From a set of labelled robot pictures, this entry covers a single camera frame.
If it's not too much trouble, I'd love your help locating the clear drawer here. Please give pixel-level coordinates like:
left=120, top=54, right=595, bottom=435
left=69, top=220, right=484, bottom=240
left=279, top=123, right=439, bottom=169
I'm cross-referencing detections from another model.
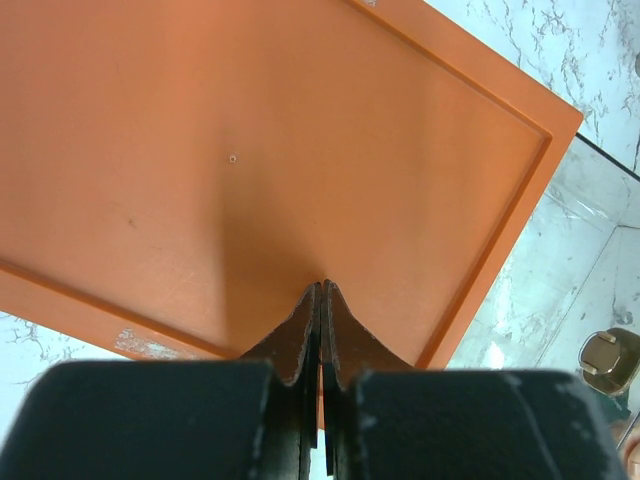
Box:
left=448, top=135, right=639, bottom=372

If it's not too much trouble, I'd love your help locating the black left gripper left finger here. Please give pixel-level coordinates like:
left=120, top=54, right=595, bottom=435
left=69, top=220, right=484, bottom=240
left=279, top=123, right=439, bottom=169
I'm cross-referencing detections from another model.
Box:
left=1, top=284, right=320, bottom=479

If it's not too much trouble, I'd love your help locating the gold lid cream jar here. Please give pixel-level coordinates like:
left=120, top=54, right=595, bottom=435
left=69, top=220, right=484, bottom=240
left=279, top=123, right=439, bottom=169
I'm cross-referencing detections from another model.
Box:
left=603, top=391, right=639, bottom=479

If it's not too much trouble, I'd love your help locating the orange drawer box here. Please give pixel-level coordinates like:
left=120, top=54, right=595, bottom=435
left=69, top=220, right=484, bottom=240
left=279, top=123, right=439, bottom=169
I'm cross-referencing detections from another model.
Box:
left=1, top=1, right=582, bottom=368

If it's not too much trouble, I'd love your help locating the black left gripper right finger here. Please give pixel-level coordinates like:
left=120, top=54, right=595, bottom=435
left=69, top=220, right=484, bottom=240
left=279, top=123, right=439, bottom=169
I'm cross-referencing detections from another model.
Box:
left=320, top=281, right=627, bottom=479

